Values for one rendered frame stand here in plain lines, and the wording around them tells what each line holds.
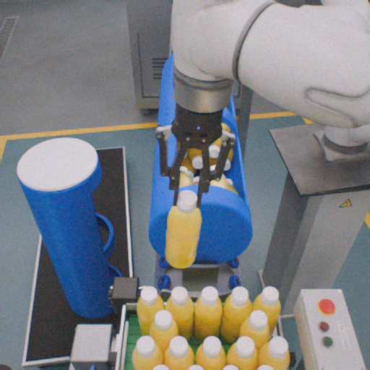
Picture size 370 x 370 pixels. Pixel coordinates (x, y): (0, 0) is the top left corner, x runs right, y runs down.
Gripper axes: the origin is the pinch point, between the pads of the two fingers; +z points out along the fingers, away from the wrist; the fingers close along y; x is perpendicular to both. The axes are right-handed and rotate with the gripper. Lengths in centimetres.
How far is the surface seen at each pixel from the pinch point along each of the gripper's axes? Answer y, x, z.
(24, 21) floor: 199, -418, 171
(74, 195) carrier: 36, -37, 47
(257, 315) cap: -19.1, 9.3, 29.8
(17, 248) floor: 93, -83, 153
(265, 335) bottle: -21.6, 12.2, 33.8
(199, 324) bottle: -7.0, 7.2, 41.2
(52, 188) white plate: 42, -36, 43
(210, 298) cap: -8.3, 5.3, 30.8
